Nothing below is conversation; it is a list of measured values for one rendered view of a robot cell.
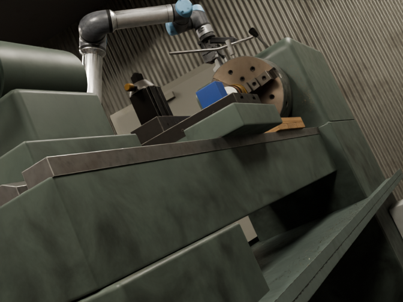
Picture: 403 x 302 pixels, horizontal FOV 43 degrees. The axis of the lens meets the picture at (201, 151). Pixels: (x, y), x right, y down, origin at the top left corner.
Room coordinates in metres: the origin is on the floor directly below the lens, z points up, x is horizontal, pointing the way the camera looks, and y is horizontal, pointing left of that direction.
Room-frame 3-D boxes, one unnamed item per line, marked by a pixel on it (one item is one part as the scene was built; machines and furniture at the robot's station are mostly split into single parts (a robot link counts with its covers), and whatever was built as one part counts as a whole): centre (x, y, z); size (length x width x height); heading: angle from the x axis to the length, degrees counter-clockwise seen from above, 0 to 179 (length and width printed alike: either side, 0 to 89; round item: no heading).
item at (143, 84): (1.46, 0.08, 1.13); 0.08 x 0.08 x 0.03
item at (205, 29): (2.30, -0.24, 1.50); 0.08 x 0.08 x 0.05
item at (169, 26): (2.26, -0.15, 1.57); 0.11 x 0.11 x 0.08; 15
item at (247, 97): (1.43, 0.02, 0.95); 0.43 x 0.18 x 0.04; 65
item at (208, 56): (2.30, -0.24, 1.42); 0.09 x 0.08 x 0.12; 65
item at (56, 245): (1.68, -0.11, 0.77); 2.10 x 0.34 x 0.18; 155
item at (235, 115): (1.40, 0.06, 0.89); 0.53 x 0.30 x 0.06; 65
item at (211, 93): (1.69, -0.11, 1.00); 0.08 x 0.06 x 0.23; 65
